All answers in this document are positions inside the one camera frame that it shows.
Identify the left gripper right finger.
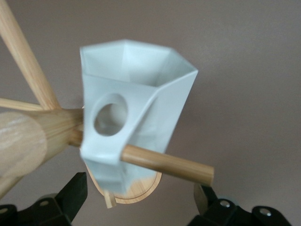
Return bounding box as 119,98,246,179
187,185,254,226

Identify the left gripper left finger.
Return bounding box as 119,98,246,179
16,171,89,226

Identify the white hexagonal cup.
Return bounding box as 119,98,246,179
79,39,198,195

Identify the wooden cup rack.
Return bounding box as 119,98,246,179
0,0,215,210

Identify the brown table cover sheet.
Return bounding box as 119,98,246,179
0,0,301,226

